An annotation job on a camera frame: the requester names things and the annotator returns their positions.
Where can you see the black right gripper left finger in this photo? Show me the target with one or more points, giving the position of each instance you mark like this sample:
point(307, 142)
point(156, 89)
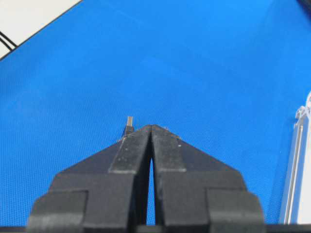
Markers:
point(104, 193)

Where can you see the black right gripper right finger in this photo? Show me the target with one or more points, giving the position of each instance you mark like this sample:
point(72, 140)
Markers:
point(196, 193)

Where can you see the blue mesh mat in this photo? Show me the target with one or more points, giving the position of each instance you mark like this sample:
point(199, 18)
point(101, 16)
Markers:
point(226, 76)

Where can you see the aluminium extrusion frame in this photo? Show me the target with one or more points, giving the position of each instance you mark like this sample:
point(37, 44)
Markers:
point(296, 200)

